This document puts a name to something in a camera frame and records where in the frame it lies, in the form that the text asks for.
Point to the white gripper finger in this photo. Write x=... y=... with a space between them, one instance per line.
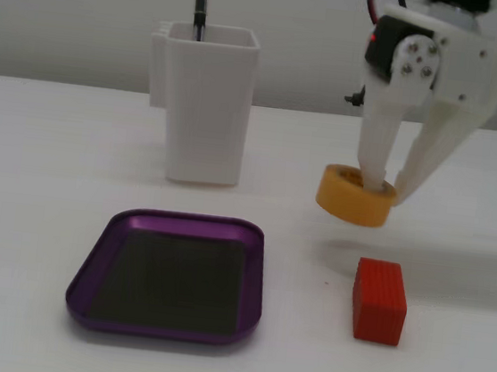
x=380 y=133
x=441 y=145

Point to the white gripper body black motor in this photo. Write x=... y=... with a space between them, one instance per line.
x=466 y=69

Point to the yellow tape roll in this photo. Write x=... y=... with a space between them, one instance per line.
x=349 y=204

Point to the white plastic container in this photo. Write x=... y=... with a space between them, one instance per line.
x=207 y=114

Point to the red block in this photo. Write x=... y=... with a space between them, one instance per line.
x=378 y=308

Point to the black ballpoint pen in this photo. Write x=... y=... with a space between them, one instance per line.
x=200 y=5

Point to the purple metal tray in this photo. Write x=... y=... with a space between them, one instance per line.
x=174 y=285

